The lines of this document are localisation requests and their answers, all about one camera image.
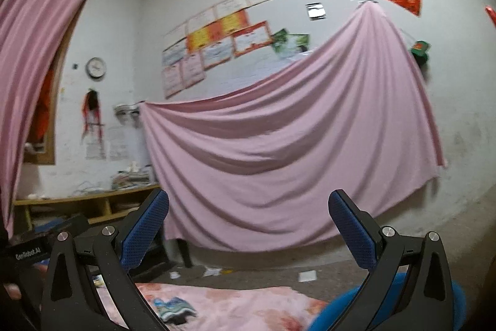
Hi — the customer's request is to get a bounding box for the blue green snack wrapper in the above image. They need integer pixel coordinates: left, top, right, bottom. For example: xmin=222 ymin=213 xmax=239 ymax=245
xmin=153 ymin=297 xmax=197 ymax=325

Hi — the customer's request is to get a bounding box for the wooden shelf desk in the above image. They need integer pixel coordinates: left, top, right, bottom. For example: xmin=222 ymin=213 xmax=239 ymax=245
xmin=13 ymin=185 xmax=160 ymax=238

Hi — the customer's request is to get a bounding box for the stack of books on shelf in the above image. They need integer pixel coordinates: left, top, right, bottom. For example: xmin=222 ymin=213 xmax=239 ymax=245
xmin=111 ymin=162 xmax=156 ymax=190

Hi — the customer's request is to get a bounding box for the white paper on floor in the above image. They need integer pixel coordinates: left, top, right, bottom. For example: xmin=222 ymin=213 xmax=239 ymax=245
xmin=203 ymin=266 xmax=223 ymax=277

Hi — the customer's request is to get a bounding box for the blue plastic bucket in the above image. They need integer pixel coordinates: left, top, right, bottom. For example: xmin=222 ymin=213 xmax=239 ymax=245
xmin=308 ymin=272 xmax=467 ymax=331

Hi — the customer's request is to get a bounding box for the floral pink blanket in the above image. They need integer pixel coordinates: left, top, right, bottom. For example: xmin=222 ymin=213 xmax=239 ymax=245
xmin=92 ymin=282 xmax=330 ymax=331

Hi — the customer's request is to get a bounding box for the red black hanging ornament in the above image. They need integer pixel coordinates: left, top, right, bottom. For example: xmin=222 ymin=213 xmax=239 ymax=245
xmin=82 ymin=88 xmax=104 ymax=144

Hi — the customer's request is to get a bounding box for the green hanging cap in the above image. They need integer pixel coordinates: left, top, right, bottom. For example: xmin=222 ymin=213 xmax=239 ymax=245
xmin=410 ymin=40 xmax=430 ymax=67

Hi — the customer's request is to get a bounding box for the green photo poster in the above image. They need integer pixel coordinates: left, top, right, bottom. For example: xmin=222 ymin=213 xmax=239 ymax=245
xmin=272 ymin=29 xmax=310 ymax=59

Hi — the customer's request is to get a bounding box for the red framed certificate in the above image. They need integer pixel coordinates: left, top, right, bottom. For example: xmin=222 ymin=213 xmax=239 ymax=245
xmin=231 ymin=21 xmax=273 ymax=58

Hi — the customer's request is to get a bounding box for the red hanging bag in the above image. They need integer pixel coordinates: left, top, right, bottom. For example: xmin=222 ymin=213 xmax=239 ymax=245
xmin=485 ymin=6 xmax=496 ymax=26

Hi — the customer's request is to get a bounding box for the pink window curtain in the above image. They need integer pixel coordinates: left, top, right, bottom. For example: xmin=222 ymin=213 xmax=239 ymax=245
xmin=1 ymin=0 xmax=85 ymax=233

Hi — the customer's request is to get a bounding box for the wooden window frame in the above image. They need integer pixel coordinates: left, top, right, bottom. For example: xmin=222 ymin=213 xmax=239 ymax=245
xmin=23 ymin=3 xmax=85 ymax=165

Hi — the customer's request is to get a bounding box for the pink sheet hung on wall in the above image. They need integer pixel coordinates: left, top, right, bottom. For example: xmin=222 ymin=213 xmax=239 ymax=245
xmin=140 ymin=2 xmax=445 ymax=253

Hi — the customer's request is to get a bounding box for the round wall clock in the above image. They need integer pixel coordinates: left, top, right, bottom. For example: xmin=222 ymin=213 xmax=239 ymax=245
xmin=85 ymin=57 xmax=107 ymax=81

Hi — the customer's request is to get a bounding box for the black white wall sticker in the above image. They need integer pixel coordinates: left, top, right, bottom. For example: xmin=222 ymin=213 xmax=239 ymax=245
xmin=305 ymin=2 xmax=326 ymax=21

